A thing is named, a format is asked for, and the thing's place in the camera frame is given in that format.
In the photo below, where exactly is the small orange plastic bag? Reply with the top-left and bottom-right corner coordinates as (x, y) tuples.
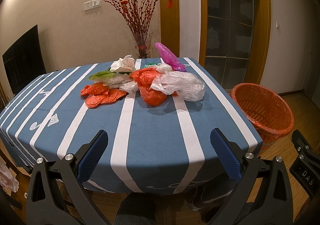
(80, 82), (127, 109)

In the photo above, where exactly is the green plastic bag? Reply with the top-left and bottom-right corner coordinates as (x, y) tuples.
(87, 71), (116, 81)

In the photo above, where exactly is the clear white plastic bag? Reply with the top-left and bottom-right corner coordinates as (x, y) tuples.
(150, 71), (205, 102)

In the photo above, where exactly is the clear bubble wrap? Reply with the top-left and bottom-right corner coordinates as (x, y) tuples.
(102, 73), (139, 93)

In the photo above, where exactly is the large orange plastic bag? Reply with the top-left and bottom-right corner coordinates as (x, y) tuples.
(130, 68), (167, 106)

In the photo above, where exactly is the white paper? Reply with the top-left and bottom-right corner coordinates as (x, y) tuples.
(110, 55), (136, 73)

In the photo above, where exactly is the green white foil wrapper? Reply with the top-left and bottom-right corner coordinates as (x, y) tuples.
(144, 62), (159, 68)

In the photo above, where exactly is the pink plastic bag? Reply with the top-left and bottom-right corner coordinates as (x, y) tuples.
(155, 42), (186, 72)

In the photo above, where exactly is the red plastic trash basket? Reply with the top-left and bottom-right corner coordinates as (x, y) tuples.
(231, 83), (294, 153)

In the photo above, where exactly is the blue white striped tablecloth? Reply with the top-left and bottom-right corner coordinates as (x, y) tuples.
(1, 58), (263, 195)

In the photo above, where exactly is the black television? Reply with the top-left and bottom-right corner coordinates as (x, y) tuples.
(2, 25), (47, 95)

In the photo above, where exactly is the red branch bouquet in vase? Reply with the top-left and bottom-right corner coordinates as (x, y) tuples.
(101, 0), (158, 59)

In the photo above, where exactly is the glass door with wooden frame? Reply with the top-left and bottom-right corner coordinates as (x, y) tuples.
(199, 0), (271, 91)

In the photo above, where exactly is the white wall switch plate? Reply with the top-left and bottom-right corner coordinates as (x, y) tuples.
(84, 0), (101, 12)

